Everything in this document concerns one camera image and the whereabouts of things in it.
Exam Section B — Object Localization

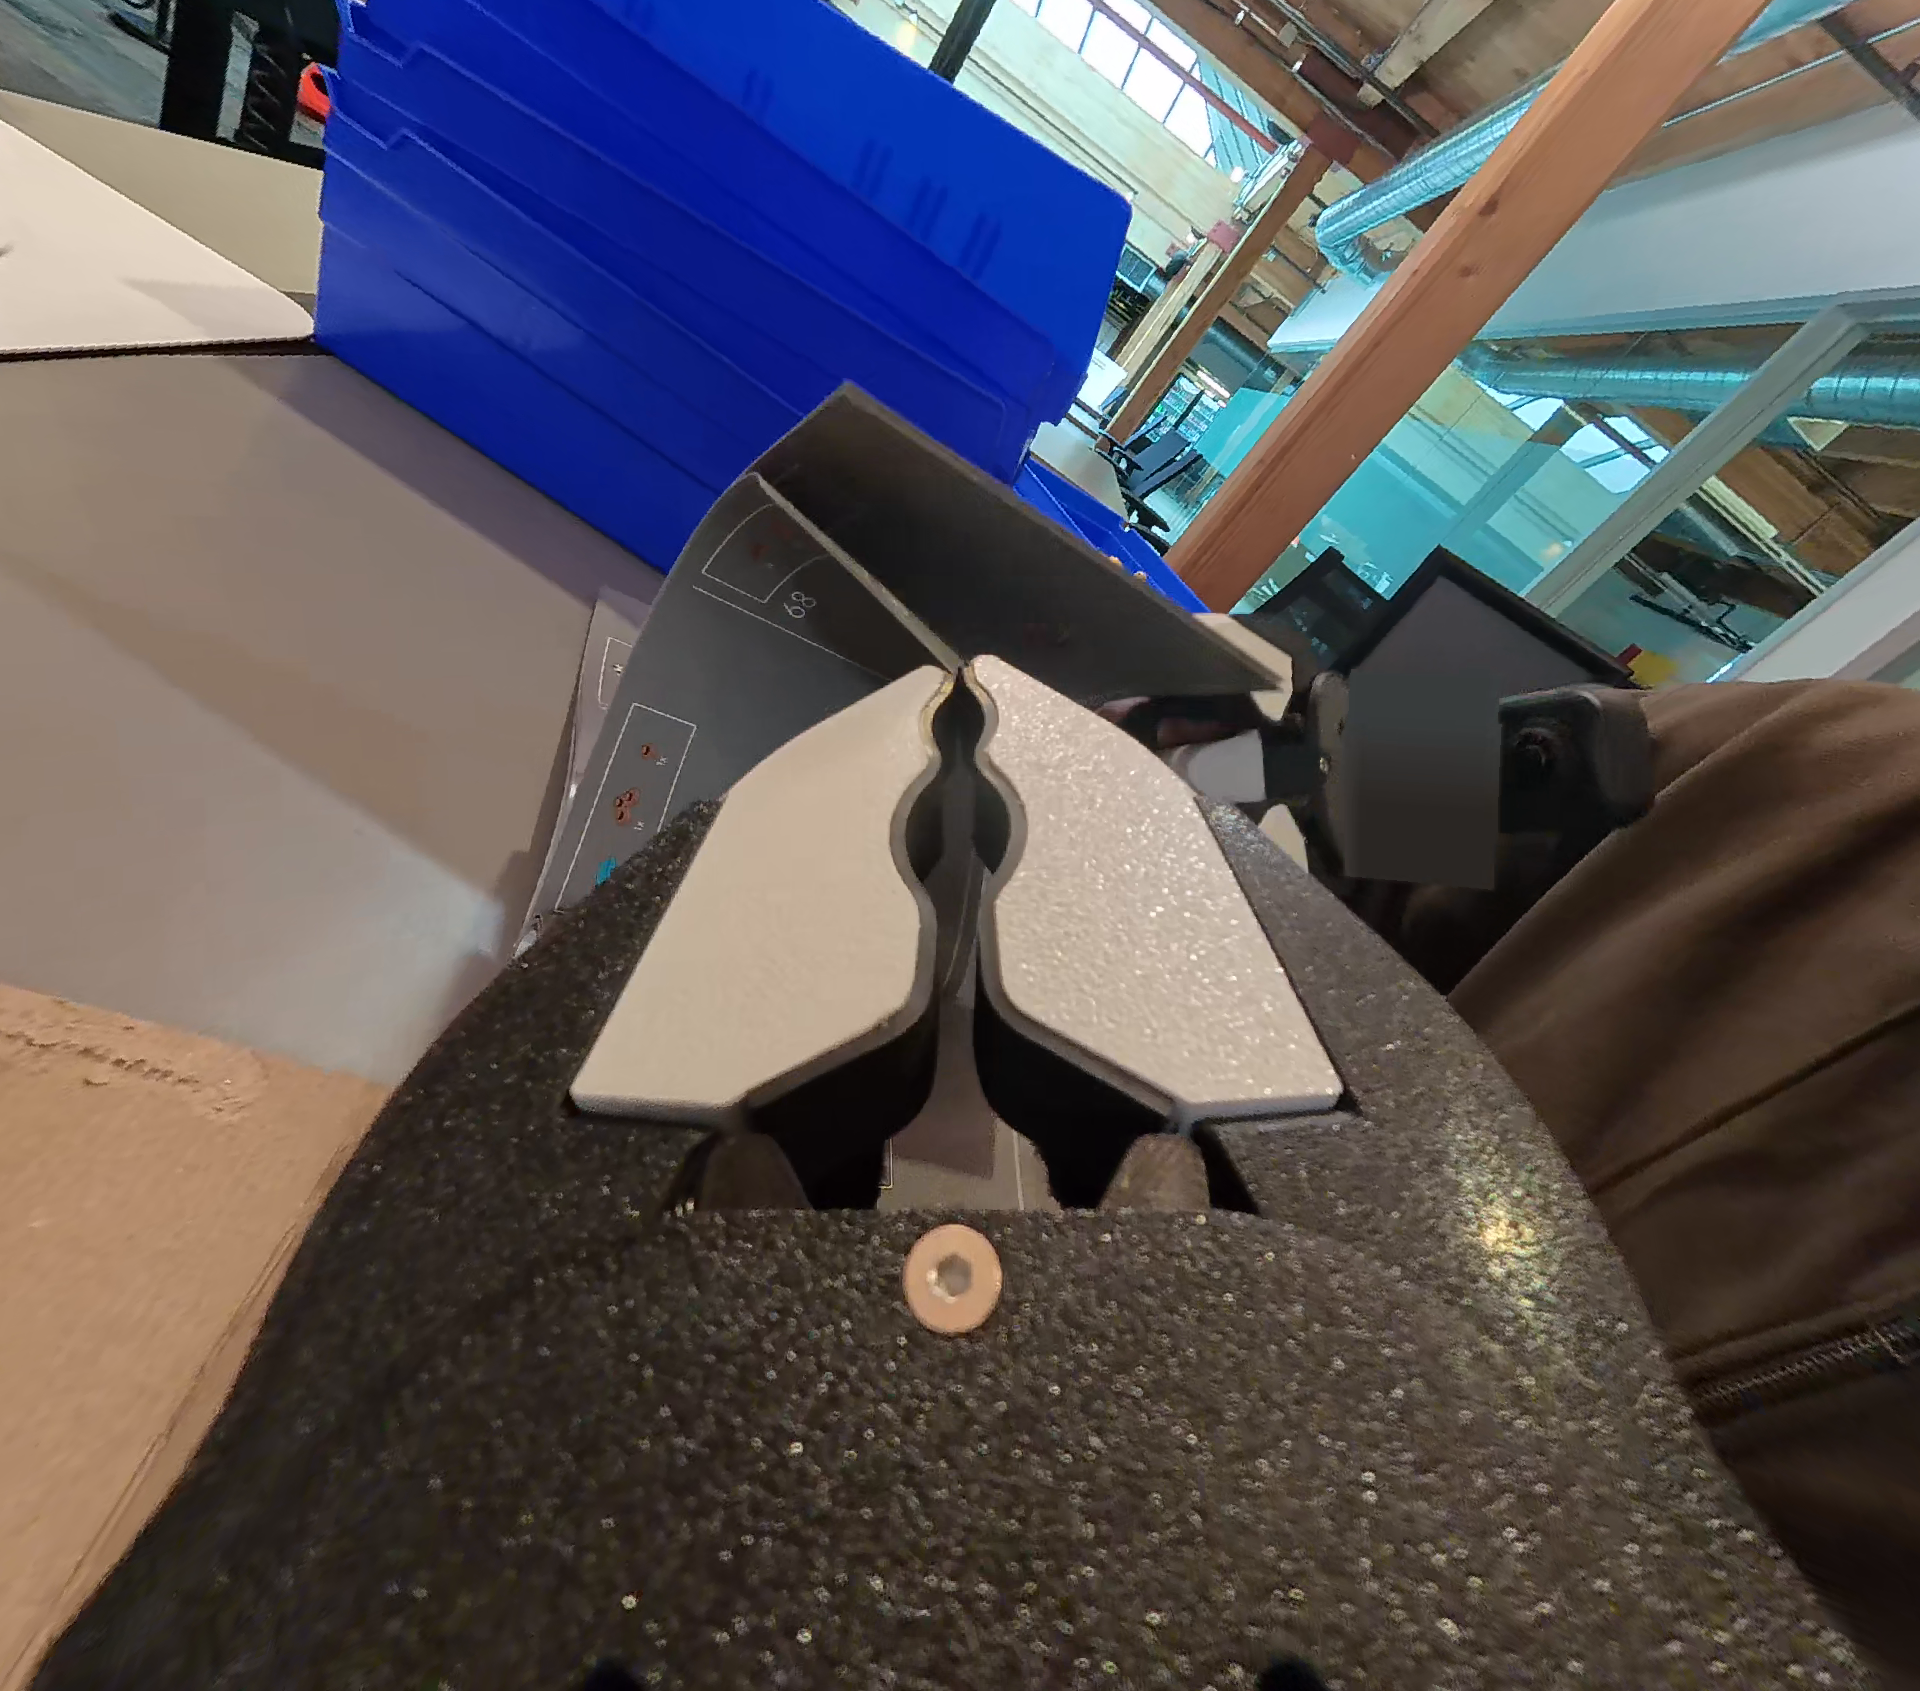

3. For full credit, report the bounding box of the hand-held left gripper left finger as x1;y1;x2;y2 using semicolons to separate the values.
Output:
570;665;980;1132

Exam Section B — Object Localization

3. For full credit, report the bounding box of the person's right forearm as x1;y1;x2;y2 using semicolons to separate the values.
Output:
1440;677;1920;1212

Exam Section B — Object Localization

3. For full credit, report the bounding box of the person's dark jacket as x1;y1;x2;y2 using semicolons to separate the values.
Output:
1560;1090;1920;1638

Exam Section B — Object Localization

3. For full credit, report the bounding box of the wooden post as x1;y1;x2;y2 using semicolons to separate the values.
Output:
1166;0;1920;613

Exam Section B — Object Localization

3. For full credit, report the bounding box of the long silver spiral duct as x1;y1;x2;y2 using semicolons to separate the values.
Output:
1316;0;1920;283

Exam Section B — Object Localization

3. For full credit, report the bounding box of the stack of blue plastic bins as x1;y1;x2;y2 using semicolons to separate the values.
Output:
314;0;1134;575

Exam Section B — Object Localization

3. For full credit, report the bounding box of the grey desk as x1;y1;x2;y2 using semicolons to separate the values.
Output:
0;85;782;1092

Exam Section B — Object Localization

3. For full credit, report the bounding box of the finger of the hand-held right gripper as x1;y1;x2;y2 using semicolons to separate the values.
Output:
1161;731;1309;823
1191;613;1302;697

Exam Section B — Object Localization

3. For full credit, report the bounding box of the grey instruction booklet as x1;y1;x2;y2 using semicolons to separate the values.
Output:
515;383;1299;1214

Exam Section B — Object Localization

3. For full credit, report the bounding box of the person's right hand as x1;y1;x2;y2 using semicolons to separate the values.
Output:
1109;693;1270;751

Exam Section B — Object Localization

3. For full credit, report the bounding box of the black office chair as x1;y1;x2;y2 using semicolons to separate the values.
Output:
1097;431;1189;549

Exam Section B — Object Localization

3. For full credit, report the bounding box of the black monitor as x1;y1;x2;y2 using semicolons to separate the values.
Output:
1265;543;1390;673

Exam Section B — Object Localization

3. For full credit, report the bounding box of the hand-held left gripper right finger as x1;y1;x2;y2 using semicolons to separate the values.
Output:
961;651;1346;1128

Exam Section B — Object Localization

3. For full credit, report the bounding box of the brown cardboard box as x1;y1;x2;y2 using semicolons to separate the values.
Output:
0;982;395;1691

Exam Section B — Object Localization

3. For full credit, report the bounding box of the blue storage tray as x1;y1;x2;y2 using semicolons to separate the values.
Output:
1015;457;1211;615

